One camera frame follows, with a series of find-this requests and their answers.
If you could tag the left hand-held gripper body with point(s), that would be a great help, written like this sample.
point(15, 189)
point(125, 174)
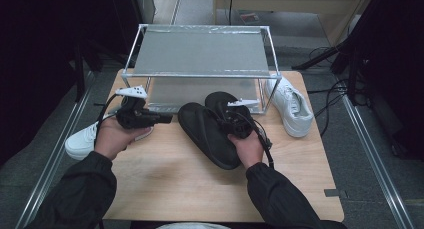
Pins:
point(133, 117)

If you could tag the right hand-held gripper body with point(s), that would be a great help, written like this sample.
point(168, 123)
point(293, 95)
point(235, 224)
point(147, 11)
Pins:
point(238, 124)

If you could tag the black slipper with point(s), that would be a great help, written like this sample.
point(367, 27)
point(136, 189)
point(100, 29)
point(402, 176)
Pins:
point(220, 100)
point(203, 132)

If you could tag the white sneaker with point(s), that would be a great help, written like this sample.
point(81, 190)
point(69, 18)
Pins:
point(293, 109)
point(81, 144)

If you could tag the metal frame shoe rack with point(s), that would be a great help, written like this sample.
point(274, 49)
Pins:
point(200, 52)

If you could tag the person's left hand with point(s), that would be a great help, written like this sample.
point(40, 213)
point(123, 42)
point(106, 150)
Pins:
point(111, 139)

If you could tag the person's right hand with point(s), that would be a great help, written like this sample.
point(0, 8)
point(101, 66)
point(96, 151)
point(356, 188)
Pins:
point(251, 152)

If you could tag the small red dark object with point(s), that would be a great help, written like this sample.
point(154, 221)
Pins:
point(249, 18)

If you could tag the black tripod stand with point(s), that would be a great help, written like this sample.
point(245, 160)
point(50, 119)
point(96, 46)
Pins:
point(320, 57)

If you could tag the person's white garment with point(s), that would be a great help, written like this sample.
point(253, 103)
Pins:
point(190, 226)

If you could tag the grey cabinet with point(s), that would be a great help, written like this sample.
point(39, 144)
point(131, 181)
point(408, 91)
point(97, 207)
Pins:
point(146, 5)

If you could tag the black curtain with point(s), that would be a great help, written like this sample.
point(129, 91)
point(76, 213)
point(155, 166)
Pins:
point(33, 55)
point(396, 55)

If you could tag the grey tape strip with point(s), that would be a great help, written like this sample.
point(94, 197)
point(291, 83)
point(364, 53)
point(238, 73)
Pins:
point(335, 193)

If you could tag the metal floor rail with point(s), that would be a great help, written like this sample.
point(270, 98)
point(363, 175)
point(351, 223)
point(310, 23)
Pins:
point(50, 162)
point(376, 162)

